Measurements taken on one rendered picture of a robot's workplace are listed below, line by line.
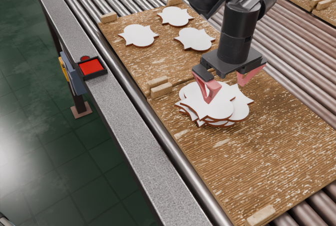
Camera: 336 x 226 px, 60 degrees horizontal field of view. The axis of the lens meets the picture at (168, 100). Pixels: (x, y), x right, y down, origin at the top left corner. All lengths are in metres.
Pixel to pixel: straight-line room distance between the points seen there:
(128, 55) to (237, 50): 0.47
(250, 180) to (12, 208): 1.41
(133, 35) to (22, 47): 1.93
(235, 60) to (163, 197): 0.32
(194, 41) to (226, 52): 0.44
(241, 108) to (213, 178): 0.18
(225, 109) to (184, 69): 0.24
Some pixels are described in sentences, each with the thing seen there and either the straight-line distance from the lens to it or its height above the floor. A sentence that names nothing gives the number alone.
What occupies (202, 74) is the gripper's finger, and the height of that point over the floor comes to 1.14.
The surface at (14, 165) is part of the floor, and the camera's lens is 1.96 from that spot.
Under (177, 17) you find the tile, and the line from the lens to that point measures 1.09.
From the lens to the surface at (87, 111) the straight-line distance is 2.07.
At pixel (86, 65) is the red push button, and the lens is 0.93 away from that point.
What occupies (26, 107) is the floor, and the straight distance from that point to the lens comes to 2.26.
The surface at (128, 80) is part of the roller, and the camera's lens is 0.86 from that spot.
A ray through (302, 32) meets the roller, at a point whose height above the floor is 0.92.
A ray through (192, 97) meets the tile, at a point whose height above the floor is 0.99.
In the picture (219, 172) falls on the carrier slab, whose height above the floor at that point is 0.94.
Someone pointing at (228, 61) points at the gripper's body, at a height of 1.16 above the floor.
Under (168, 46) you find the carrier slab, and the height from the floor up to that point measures 0.94.
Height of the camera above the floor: 1.49
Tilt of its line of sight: 46 degrees down
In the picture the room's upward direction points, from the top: straight up
